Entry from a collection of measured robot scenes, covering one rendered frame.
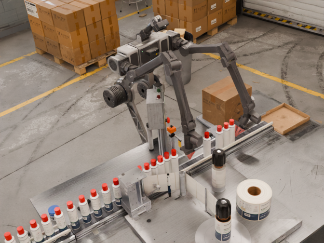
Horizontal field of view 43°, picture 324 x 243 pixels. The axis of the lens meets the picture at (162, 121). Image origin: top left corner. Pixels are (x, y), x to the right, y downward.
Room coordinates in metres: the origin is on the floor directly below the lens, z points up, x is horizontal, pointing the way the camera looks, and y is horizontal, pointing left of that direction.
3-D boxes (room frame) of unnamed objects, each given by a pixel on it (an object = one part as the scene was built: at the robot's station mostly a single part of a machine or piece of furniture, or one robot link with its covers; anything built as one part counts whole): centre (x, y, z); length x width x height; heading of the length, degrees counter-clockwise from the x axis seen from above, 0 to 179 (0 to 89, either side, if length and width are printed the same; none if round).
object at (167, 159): (2.03, -0.01, 0.98); 0.05 x 0.05 x 0.20
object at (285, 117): (2.61, -0.95, 0.85); 0.30 x 0.26 x 0.04; 122
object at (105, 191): (1.78, 0.37, 0.98); 0.05 x 0.05 x 0.20
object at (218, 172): (1.89, -0.32, 1.03); 0.09 x 0.09 x 0.30
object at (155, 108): (2.10, 0.03, 1.38); 0.17 x 0.10 x 0.19; 177
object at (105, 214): (2.08, -0.11, 0.86); 1.65 x 0.08 x 0.04; 122
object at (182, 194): (1.85, -0.09, 0.97); 0.05 x 0.05 x 0.19
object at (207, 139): (2.20, -0.29, 0.98); 0.05 x 0.05 x 0.20
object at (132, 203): (1.78, 0.20, 1.01); 0.14 x 0.13 x 0.26; 122
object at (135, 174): (1.78, 0.20, 1.14); 0.14 x 0.11 x 0.01; 122
